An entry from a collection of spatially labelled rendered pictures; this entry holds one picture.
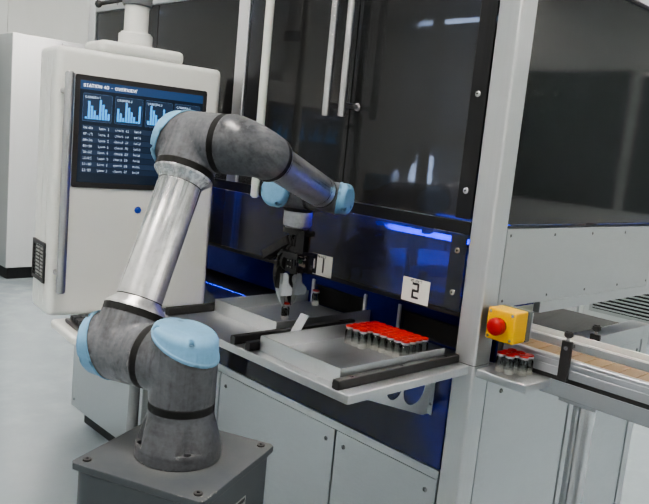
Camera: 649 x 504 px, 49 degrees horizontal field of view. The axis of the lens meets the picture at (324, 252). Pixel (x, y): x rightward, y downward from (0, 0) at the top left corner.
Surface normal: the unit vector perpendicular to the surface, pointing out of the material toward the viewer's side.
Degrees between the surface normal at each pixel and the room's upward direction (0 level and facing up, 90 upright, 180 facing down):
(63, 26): 90
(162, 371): 90
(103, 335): 64
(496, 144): 90
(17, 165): 90
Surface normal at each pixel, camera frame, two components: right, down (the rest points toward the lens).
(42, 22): 0.69, 0.17
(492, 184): -0.72, 0.04
